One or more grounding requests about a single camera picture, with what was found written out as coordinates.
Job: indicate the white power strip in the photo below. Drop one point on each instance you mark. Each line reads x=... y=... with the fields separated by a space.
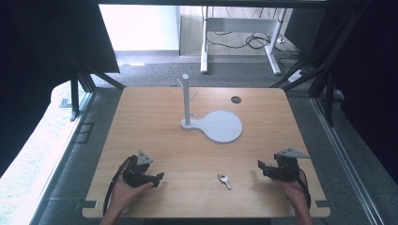
x=296 y=75

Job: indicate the black metal frame strut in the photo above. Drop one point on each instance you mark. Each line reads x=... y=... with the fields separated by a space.
x=82 y=82
x=325 y=68

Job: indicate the person's right hand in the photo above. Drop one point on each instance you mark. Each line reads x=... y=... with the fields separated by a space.
x=293 y=193

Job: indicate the black curtain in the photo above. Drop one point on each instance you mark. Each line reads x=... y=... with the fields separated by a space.
x=40 y=62
x=366 y=78

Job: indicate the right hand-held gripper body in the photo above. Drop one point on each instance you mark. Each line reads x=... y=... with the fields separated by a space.
x=286 y=170

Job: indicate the white key stand with pegs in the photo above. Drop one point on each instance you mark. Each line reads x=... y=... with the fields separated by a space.
x=219 y=125

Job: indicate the aluminium floor rail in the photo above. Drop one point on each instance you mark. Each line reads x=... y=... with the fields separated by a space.
x=347 y=162

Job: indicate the person's left hand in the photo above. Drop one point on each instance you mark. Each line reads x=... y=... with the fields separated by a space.
x=125 y=194

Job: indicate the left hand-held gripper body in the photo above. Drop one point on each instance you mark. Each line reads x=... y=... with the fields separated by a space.
x=135 y=175

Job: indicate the silver key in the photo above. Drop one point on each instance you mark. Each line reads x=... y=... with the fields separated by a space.
x=225 y=181

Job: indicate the white desk frame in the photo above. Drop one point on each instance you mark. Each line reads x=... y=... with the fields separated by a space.
x=241 y=25

